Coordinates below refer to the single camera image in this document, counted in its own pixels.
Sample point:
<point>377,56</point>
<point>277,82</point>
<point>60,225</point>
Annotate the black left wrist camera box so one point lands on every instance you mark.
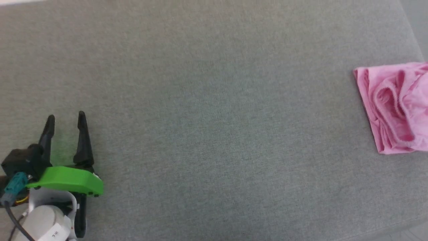
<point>23,160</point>

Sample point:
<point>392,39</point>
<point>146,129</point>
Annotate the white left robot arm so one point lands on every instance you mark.
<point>41,224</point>

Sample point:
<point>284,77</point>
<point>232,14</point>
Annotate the pink garment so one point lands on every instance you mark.
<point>398,107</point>

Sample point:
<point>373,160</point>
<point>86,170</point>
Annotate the green and white left gripper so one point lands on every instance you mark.
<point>67,180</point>

